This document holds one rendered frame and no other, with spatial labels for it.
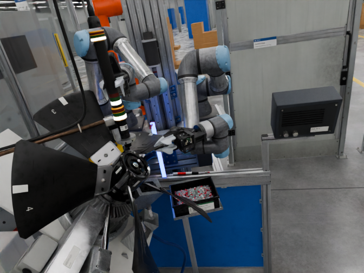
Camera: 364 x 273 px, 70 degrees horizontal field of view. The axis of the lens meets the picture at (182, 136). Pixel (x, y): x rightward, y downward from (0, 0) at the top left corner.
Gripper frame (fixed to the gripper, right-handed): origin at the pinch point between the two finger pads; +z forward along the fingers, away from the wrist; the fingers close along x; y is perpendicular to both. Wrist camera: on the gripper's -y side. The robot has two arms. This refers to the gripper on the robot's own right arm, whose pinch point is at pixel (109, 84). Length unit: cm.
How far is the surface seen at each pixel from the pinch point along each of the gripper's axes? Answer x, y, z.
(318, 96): -79, 24, -20
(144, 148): -4.4, 28.5, -8.9
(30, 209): 17.4, 18.6, 33.1
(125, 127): -1.2, 15.3, -0.4
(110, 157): 5.5, 23.3, 4.2
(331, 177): -152, 148, -119
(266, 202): -57, 82, -26
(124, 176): -0.1, 26.0, 13.8
